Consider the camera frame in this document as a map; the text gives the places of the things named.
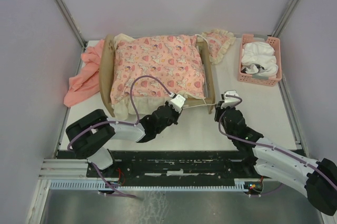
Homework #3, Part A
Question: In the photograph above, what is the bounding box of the pink unicorn print mattress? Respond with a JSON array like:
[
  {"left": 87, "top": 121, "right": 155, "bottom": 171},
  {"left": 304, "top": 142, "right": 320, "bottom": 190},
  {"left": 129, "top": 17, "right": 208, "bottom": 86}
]
[{"left": 110, "top": 34, "right": 205, "bottom": 120}]

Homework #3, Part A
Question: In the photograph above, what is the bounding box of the wooden striped pet bed frame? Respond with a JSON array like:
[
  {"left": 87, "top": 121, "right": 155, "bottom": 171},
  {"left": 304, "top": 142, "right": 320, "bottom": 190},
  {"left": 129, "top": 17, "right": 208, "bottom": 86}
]
[{"left": 99, "top": 34, "right": 215, "bottom": 116}]

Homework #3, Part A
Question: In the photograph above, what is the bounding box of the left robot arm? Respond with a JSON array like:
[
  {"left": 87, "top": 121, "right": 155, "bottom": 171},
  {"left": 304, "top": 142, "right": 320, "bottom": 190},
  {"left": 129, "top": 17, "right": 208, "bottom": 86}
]
[{"left": 66, "top": 95, "right": 185, "bottom": 177}]

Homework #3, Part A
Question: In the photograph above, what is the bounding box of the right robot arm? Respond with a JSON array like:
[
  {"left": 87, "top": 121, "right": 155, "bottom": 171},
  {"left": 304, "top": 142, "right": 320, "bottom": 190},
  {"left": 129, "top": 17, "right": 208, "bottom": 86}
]
[{"left": 214, "top": 101, "right": 336, "bottom": 216}]

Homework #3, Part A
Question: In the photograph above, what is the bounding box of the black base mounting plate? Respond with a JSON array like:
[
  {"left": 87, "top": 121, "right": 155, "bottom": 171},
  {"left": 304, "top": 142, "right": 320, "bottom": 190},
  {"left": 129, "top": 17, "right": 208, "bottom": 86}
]
[{"left": 85, "top": 149, "right": 274, "bottom": 185}]

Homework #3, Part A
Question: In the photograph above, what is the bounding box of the white cloth in basket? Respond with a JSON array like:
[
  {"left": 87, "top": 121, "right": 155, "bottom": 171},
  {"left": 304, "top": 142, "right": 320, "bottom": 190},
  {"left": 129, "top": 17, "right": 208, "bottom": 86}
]
[{"left": 241, "top": 42, "right": 279, "bottom": 78}]

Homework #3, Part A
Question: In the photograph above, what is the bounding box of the small pink frilled pillow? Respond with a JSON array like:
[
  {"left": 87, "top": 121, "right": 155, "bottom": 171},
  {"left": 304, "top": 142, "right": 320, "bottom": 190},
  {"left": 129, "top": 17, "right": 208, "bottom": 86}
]
[{"left": 201, "top": 29, "right": 236, "bottom": 64}]

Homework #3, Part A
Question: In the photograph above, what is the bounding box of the pink plastic basket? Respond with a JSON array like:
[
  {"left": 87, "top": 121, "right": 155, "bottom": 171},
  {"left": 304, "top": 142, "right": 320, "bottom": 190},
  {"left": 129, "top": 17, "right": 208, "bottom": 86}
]
[{"left": 237, "top": 34, "right": 282, "bottom": 87}]

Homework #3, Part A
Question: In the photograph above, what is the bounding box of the salmon pink cloth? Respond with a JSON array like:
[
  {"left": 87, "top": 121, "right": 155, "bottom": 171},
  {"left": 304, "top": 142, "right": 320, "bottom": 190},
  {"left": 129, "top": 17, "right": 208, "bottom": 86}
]
[{"left": 64, "top": 39, "right": 104, "bottom": 108}]

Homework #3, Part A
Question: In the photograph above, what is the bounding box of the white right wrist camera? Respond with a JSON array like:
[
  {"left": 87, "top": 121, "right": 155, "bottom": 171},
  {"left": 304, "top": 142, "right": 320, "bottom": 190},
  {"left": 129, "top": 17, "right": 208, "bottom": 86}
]
[{"left": 221, "top": 90, "right": 242, "bottom": 108}]

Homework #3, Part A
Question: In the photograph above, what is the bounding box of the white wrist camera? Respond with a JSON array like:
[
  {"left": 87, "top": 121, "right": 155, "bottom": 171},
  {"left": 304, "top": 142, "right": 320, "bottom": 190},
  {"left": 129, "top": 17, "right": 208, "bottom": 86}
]
[
  {"left": 221, "top": 90, "right": 242, "bottom": 108},
  {"left": 168, "top": 93, "right": 186, "bottom": 113}
]

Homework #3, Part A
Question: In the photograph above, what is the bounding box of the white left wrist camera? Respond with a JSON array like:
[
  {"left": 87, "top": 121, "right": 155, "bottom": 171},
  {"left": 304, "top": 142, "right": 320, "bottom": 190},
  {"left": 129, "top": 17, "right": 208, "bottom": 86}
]
[{"left": 168, "top": 93, "right": 186, "bottom": 113}]

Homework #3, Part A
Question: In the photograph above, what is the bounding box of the right aluminium frame post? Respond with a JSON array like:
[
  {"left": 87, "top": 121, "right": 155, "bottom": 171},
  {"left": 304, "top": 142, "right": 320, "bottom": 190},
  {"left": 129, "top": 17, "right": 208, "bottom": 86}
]
[{"left": 272, "top": 0, "right": 301, "bottom": 38}]

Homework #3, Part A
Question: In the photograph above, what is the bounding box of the aluminium frame post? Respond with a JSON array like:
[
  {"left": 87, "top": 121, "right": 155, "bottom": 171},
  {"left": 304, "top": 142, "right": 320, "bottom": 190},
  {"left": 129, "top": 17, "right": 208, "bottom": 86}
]
[
  {"left": 54, "top": 0, "right": 87, "bottom": 48},
  {"left": 272, "top": 0, "right": 301, "bottom": 38}
]

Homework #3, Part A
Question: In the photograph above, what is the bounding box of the white slotted cable duct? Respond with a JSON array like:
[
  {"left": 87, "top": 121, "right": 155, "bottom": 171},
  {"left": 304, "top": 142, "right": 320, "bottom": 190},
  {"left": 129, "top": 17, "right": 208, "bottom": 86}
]
[{"left": 49, "top": 179, "right": 260, "bottom": 193}]

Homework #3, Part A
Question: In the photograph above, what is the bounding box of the left aluminium frame post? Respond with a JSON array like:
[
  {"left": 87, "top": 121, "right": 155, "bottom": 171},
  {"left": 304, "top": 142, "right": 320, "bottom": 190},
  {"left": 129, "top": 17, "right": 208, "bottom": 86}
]
[{"left": 54, "top": 0, "right": 87, "bottom": 48}]

